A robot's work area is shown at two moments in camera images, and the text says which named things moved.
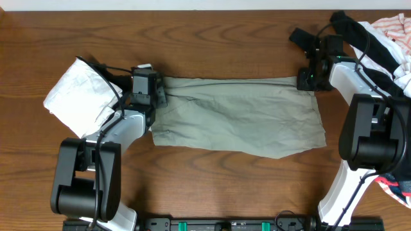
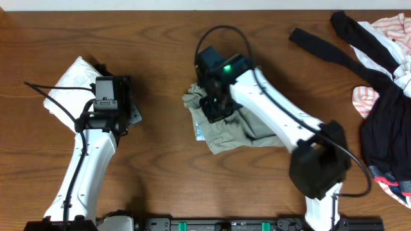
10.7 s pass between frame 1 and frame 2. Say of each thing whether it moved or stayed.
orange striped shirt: stayed
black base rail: stayed
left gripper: moved
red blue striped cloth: stayed
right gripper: moved
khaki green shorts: moved
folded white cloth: stayed
